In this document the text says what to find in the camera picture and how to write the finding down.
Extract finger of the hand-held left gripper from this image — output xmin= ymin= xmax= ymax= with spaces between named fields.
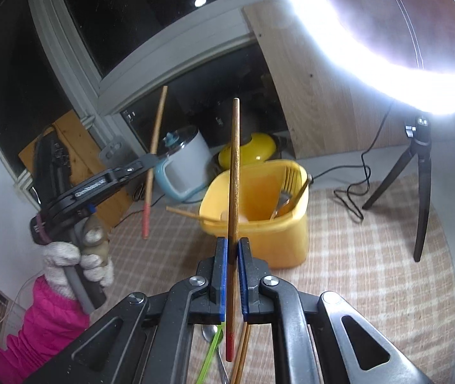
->
xmin=106 ymin=154 xmax=164 ymax=185

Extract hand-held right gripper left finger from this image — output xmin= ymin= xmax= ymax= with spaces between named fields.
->
xmin=23 ymin=238 xmax=228 ymax=384

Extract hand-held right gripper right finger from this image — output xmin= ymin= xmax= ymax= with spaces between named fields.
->
xmin=239 ymin=238 xmax=432 ymax=384

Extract yellow plastic bin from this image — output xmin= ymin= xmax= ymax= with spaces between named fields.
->
xmin=199 ymin=159 xmax=310 ymax=269

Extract metal fork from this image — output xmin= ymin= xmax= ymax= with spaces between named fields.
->
xmin=269 ymin=165 xmax=299 ymax=220

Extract person's left hand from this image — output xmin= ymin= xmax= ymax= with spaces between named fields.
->
xmin=43 ymin=242 xmax=114 ymax=300

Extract metal spoon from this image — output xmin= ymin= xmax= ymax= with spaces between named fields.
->
xmin=202 ymin=324 xmax=229 ymax=384

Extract pine wooden board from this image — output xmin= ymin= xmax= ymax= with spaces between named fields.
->
xmin=19 ymin=110 xmax=133 ymax=228

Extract white and blue electric cooker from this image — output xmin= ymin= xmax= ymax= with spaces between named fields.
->
xmin=153 ymin=125 xmax=213 ymax=202

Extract green plastic spoon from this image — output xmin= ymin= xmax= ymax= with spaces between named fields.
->
xmin=196 ymin=322 xmax=227 ymax=384

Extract black pot with yellow lid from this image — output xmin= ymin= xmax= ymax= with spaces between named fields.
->
xmin=212 ymin=132 xmax=282 ymax=171

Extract checked tablecloth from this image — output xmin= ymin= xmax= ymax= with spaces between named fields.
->
xmin=103 ymin=175 xmax=455 ymax=384

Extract light wooden panel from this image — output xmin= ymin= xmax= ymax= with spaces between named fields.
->
xmin=243 ymin=0 xmax=426 ymax=161

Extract black tripod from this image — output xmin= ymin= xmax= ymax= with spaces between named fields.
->
xmin=362 ymin=114 xmax=435 ymax=263

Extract white window frame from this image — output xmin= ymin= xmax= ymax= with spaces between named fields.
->
xmin=25 ymin=0 xmax=281 ymax=115

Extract black ring light cable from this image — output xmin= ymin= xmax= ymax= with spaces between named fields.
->
xmin=310 ymin=100 xmax=396 ymax=221

